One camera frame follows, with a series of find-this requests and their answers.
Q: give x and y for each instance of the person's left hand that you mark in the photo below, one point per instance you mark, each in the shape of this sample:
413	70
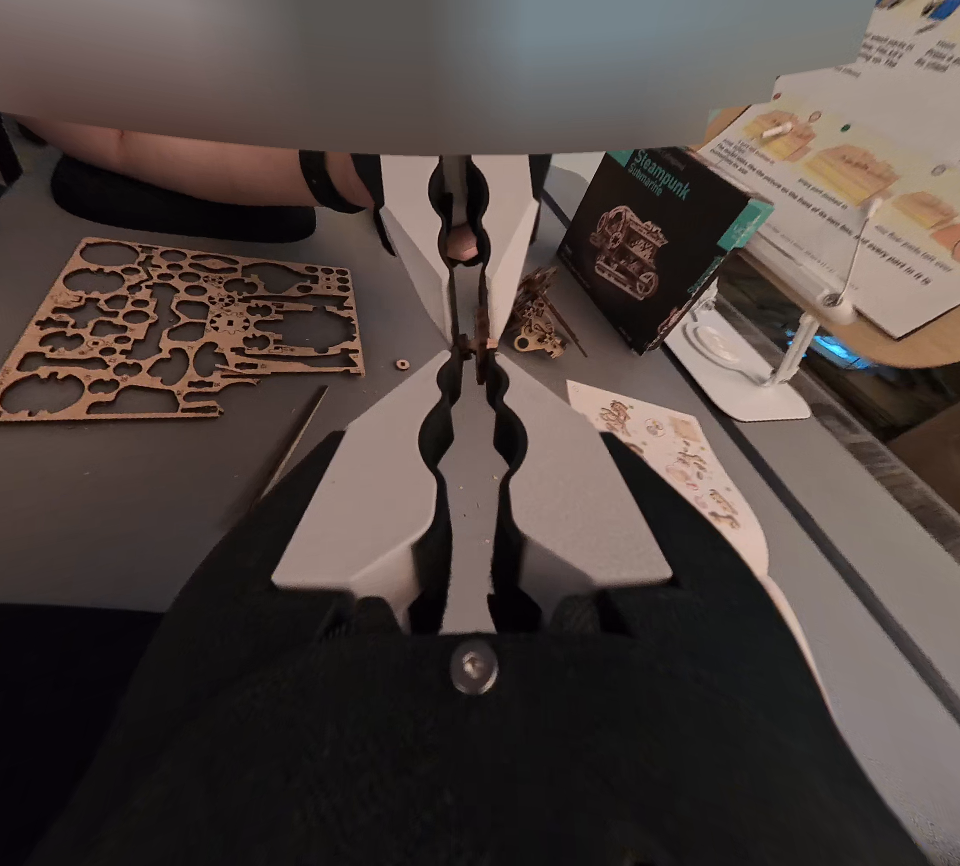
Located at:
463	243

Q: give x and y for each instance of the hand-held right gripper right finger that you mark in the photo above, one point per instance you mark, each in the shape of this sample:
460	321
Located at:
585	513

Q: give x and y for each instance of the black wristband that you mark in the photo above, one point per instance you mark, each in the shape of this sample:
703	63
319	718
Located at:
313	180

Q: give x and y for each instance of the white stand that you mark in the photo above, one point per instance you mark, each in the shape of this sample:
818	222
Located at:
765	393

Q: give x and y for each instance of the partly built wooden model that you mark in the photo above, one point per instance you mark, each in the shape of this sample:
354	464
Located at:
540	333

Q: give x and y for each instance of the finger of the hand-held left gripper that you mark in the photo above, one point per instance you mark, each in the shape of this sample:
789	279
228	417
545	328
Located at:
514	221
409	221

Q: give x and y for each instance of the dark cloth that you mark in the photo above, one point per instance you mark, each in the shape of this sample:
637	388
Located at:
52	716

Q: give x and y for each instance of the thin wooden stick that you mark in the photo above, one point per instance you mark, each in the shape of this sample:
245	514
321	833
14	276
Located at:
300	423

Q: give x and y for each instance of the laser-cut wooden parts sheet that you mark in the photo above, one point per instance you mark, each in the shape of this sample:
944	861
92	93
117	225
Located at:
330	361

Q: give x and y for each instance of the black model kit box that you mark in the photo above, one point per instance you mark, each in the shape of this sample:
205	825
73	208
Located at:
652	243

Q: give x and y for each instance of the paper instruction booklet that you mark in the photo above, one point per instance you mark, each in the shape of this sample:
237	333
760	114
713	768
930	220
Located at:
675	446

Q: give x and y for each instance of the small wooden model part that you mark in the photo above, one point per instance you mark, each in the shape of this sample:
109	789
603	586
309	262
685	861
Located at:
487	337

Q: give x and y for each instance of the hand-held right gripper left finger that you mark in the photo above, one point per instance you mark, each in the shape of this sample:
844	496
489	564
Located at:
360	513

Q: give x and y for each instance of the instruction board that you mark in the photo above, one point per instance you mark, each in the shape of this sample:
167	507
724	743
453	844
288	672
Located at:
862	153

